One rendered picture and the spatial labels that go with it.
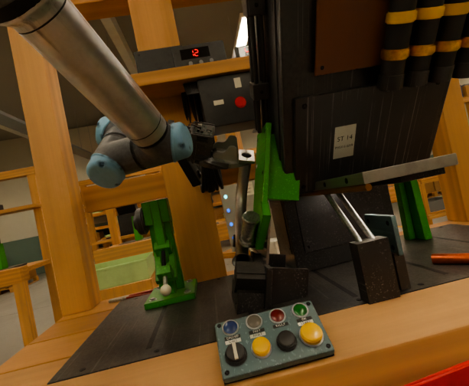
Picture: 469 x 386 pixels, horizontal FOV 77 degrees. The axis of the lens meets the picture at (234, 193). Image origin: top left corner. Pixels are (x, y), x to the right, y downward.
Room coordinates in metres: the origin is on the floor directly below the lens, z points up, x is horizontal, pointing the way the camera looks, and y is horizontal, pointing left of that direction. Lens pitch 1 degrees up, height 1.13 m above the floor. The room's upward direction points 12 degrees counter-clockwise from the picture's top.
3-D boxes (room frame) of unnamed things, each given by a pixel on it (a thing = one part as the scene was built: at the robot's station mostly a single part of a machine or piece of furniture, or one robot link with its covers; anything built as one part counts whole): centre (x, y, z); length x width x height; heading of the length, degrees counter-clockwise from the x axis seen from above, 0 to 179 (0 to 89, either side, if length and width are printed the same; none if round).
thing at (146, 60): (0.94, 0.14, 1.59); 0.15 x 0.07 x 0.07; 96
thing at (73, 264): (1.04, -0.14, 1.36); 1.49 x 0.09 x 0.97; 96
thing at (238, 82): (0.94, -0.04, 1.42); 0.17 x 0.12 x 0.15; 96
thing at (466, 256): (0.63, -0.43, 0.91); 0.09 x 0.02 x 0.02; 47
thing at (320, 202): (0.89, -0.26, 1.07); 0.30 x 0.18 x 0.34; 96
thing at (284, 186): (0.68, -0.10, 1.17); 0.13 x 0.12 x 0.20; 96
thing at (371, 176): (0.65, -0.26, 1.11); 0.39 x 0.16 x 0.03; 6
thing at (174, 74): (1.01, -0.14, 1.52); 0.90 x 0.25 x 0.04; 96
